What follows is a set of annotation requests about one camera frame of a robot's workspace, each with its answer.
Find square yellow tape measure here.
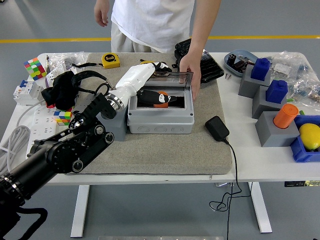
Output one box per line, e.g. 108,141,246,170
71,53,121,70

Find person's left hand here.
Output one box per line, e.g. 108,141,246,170
178,53,202,102

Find small colourful puzzle cube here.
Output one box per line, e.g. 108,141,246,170
53,107,75,127

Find grey block holder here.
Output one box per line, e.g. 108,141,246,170
237,65,272,99
254,111,301,148
251,84,288,120

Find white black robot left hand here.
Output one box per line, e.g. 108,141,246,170
113,61,186,105

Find blue bottle-shaped block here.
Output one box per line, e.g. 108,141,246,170
250,57,271,81
265,79,289,103

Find smoky transparent box lid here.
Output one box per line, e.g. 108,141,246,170
147,71,195,92

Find grey-brown mat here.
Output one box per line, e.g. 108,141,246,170
64,52,233,176

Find person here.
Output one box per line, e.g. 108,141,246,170
110,0,196,54

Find clear bag of components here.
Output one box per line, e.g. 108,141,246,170
287,76,320,104
270,51,312,81

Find glossy black case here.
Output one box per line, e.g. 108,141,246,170
174,38,225,84

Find white table leg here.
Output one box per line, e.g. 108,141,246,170
248,181,273,234
70,184,90,238

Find large colourful puzzle cube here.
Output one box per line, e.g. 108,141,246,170
23,57,48,81

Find brown electronic components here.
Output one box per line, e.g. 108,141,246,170
233,59,248,72

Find black table control panel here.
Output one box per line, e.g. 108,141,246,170
284,180,320,188

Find blue plastic bin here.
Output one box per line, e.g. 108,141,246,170
289,114,320,163

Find grey block with round hole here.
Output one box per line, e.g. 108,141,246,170
96,97,130,142

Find white power cable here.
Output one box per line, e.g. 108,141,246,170
0,101,46,176

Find grey plastic electrical box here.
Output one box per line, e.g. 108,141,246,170
126,84,195,135

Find black power adapter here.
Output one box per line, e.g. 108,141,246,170
204,115,230,143

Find orange cylinder battery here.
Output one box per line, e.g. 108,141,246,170
272,103,300,130
152,90,170,109

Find person's right hand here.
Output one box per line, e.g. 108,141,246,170
94,3,110,28

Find black cloth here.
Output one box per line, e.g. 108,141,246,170
41,70,80,111

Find yellow lemon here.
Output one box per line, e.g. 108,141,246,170
298,122,320,151

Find black adapter cord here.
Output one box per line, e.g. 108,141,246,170
209,138,252,240

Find clear plastic bag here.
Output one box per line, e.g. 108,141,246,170
48,51,90,81

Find white blue circuit breaker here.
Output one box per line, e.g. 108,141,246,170
12,79,47,106

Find blue-grey oval dish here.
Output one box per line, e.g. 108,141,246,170
224,49,259,78

